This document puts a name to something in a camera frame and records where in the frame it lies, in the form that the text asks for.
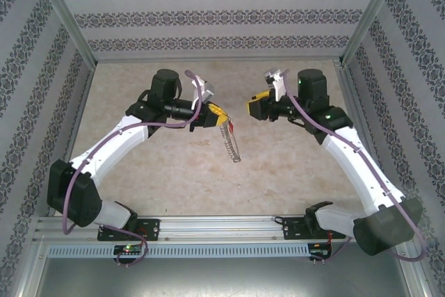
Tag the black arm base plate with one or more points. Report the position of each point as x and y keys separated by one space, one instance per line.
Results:
x=153 y=229
x=290 y=229

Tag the aluminium side rail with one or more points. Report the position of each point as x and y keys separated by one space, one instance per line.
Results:
x=349 y=95
x=75 y=130

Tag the grey metal sheet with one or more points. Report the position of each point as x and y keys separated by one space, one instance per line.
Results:
x=222 y=276

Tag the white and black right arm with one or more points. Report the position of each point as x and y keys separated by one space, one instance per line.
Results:
x=354 y=165

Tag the aluminium frame post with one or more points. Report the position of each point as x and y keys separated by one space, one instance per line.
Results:
x=372 y=15
x=66 y=18

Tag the small controller board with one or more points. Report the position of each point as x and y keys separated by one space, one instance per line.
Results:
x=318 y=250
x=128 y=249

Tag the aluminium mounting rail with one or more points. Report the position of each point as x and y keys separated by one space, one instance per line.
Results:
x=215 y=229

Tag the red-headed key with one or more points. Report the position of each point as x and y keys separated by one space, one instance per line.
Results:
x=232 y=124

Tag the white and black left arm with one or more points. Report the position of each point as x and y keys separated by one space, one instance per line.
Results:
x=111 y=140

